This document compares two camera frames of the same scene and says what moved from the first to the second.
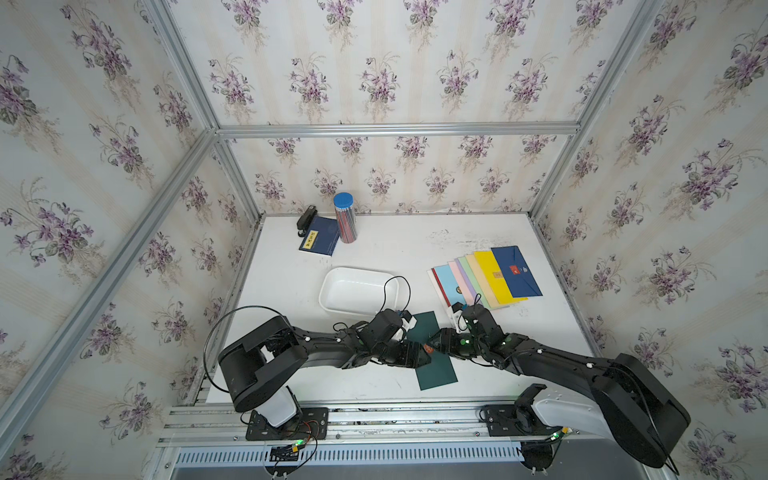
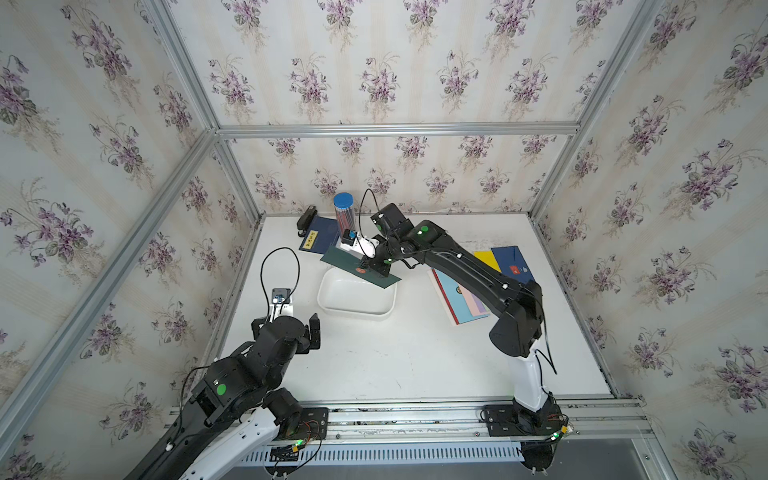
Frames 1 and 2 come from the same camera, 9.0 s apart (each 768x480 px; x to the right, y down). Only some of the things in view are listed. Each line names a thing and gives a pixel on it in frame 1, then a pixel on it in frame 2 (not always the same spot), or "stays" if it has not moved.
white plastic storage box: (358, 291) stays
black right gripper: (443, 342) → (374, 267)
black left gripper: (414, 358) → (305, 343)
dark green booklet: (440, 370) → (351, 263)
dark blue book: (322, 237) stays
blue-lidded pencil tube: (344, 205) stays
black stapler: (305, 219) stays
